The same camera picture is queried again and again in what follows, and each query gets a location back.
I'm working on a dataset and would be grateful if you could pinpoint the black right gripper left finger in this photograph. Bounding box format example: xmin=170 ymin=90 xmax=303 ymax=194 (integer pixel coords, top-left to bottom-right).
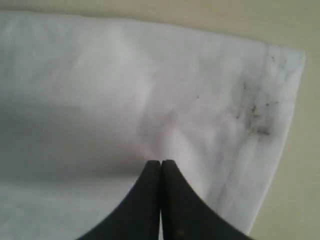
xmin=79 ymin=160 xmax=160 ymax=240

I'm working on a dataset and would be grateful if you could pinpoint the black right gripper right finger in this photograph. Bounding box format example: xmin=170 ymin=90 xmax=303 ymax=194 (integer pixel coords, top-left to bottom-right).
xmin=160 ymin=160 xmax=248 ymax=240

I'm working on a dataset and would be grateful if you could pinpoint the white t-shirt red lettering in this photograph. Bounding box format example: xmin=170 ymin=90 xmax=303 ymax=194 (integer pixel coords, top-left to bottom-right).
xmin=0 ymin=11 xmax=306 ymax=240

